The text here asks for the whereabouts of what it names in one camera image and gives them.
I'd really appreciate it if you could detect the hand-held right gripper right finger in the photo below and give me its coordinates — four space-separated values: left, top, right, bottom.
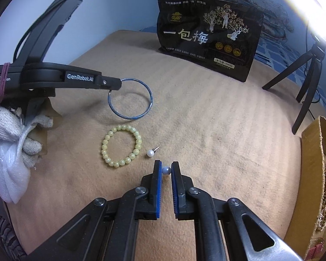
171 162 307 261

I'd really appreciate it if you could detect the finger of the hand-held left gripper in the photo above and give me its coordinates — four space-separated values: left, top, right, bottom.
100 76 123 91

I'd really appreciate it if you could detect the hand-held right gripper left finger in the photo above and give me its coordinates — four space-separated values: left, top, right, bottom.
24 161 163 261

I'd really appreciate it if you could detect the metal bangle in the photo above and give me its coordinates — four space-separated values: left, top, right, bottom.
107 78 154 120

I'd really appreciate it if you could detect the cardboard box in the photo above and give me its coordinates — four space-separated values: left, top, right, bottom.
284 115 326 261

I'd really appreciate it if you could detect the person's left hand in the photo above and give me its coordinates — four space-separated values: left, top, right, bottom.
0 105 54 182

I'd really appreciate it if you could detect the red rubber band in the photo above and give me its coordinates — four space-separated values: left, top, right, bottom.
0 62 12 104

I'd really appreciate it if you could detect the tan blanket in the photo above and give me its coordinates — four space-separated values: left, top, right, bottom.
5 29 306 261

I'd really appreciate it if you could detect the white plastic wrap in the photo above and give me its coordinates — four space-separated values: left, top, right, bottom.
0 125 34 204

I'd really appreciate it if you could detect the black snack bag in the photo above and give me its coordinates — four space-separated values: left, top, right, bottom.
156 0 264 82

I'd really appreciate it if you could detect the black tripod stand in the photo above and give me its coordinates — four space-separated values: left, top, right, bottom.
261 40 326 135

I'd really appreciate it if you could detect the person's patterned clothing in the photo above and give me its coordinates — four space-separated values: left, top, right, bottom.
0 187 28 261

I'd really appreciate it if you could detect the cream bead bracelet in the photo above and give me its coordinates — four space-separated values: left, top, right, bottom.
101 124 142 167

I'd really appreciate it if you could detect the round ring light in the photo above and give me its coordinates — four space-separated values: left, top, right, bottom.
272 0 326 50

